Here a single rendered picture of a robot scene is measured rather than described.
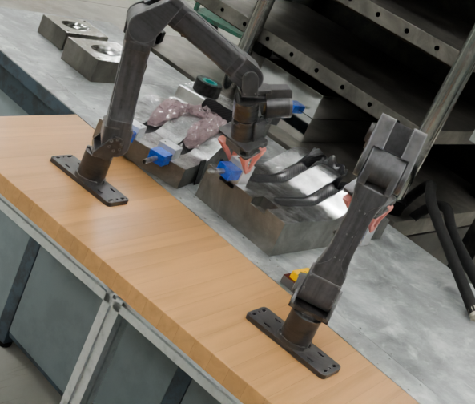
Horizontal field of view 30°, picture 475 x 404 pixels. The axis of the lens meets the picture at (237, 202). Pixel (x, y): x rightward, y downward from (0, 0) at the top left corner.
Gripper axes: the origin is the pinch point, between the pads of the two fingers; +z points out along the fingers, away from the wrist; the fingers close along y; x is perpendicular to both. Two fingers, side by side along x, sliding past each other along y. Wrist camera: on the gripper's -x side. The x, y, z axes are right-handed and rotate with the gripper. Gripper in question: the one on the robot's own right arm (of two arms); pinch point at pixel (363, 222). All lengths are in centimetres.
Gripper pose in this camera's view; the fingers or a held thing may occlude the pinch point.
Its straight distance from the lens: 201.9
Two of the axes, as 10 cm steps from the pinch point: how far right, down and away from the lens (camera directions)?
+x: -7.3, 4.3, -5.3
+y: -6.8, -5.2, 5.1
